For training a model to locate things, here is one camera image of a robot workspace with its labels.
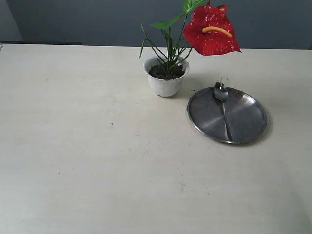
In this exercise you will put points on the stainless steel spork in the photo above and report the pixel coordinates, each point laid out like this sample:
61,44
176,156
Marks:
221,93

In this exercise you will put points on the artificial red anthurium plant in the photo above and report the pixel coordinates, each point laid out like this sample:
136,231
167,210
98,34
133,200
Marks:
201,27

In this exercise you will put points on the white plastic flower pot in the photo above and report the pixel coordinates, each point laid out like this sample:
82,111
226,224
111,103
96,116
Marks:
165,87

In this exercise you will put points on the dark brown potting soil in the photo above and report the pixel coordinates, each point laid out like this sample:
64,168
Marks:
159,71

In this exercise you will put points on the round stainless steel plate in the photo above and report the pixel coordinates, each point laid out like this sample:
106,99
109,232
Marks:
239,120

